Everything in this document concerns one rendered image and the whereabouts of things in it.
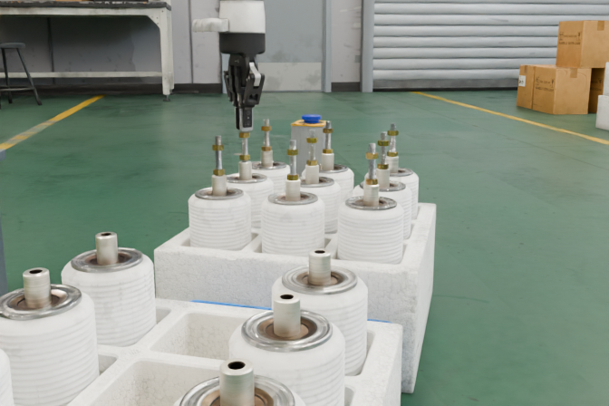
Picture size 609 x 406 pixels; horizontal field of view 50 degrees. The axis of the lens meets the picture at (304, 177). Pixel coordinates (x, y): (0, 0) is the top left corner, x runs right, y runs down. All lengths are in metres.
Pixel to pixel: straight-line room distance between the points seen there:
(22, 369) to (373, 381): 0.31
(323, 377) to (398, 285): 0.39
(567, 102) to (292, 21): 2.63
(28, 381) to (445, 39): 5.91
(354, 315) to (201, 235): 0.41
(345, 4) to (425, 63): 0.93
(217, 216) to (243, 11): 0.33
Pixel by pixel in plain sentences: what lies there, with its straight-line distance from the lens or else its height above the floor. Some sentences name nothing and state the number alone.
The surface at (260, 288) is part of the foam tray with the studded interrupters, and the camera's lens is 0.95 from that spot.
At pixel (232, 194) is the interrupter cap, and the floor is 0.25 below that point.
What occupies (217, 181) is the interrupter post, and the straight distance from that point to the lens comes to 1.00.
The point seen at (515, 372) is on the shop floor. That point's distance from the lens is 1.06.
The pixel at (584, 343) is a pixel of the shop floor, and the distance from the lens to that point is 1.19.
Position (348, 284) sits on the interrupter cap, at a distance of 0.64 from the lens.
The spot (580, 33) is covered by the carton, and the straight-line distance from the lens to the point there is 4.65.
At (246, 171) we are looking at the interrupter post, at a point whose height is 0.27.
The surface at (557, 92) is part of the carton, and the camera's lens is 4.57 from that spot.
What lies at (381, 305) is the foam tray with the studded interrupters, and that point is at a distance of 0.92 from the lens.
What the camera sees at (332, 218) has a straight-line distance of 1.07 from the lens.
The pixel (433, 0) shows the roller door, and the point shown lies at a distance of 6.31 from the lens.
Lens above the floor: 0.49
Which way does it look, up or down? 12 degrees down
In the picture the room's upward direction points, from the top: straight up
